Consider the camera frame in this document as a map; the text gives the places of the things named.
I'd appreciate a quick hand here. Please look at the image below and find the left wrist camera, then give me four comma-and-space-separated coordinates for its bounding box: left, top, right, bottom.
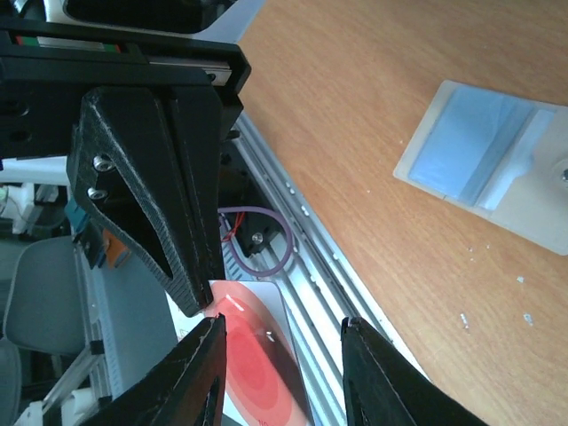
42, 0, 241, 35

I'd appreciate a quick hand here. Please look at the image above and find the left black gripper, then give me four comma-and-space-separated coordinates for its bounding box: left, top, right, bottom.
1, 29, 251, 316

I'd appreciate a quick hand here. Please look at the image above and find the aluminium front rail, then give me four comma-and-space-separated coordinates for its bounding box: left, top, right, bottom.
234, 114, 419, 425

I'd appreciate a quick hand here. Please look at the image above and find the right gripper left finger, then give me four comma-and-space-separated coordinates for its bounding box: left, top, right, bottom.
86, 314, 227, 426

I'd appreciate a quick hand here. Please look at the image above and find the grey office chair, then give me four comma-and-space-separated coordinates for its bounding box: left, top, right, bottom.
1, 237, 86, 425

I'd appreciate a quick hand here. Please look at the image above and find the slotted cable duct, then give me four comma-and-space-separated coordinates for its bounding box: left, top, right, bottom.
222, 242, 257, 281

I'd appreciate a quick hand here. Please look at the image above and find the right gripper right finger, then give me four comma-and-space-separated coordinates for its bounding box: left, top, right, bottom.
341, 317, 485, 425

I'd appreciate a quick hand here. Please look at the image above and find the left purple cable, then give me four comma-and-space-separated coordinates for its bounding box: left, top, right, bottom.
217, 205, 295, 278

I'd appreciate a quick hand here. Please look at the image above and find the orange object in background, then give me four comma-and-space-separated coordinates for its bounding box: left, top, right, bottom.
102, 229, 130, 268

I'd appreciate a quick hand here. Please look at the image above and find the white card holder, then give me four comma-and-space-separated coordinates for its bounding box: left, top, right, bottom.
393, 80, 567, 256

